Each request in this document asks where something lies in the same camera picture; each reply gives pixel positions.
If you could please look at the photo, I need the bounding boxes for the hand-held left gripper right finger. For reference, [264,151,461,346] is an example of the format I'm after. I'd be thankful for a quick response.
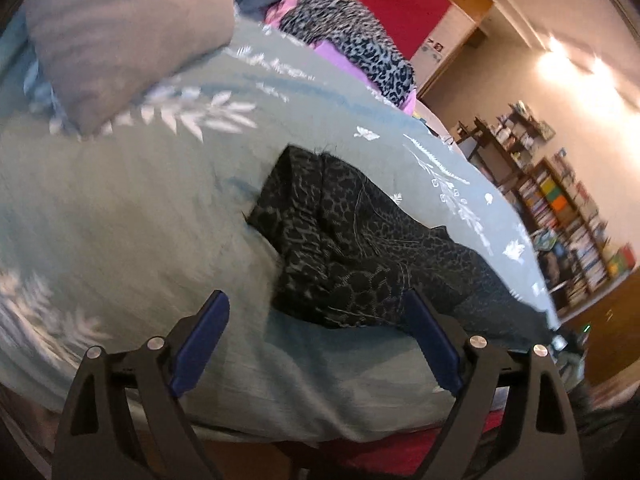
[402,290,586,480]

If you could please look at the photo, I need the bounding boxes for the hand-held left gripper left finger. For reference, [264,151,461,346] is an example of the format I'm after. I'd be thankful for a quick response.
[51,290,231,480]

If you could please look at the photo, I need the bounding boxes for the dark leopard print pants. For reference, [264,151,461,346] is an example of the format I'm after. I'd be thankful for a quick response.
[245,145,561,346]

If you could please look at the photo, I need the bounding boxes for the red rug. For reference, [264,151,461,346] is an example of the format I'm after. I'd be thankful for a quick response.
[320,410,501,463]

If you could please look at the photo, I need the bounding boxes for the green leaf print blanket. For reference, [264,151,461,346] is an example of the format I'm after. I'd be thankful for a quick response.
[0,10,561,443]

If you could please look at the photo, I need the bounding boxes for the wooden bookshelf with books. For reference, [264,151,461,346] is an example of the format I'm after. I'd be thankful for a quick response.
[515,150,638,311]

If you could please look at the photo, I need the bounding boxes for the dark wooden shelf rack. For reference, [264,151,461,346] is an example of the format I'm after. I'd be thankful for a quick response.
[457,102,556,186]

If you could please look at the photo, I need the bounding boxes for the grey pillow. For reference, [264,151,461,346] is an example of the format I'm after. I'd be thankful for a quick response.
[22,0,238,136]

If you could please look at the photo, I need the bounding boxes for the pink leopard print cloth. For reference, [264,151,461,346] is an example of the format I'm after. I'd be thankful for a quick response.
[264,0,418,116]

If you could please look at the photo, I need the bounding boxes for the wall light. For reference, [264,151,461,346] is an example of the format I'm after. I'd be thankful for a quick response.
[537,35,621,91]

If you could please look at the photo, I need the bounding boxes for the red wall panel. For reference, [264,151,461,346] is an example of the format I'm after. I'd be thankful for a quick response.
[315,0,453,61]

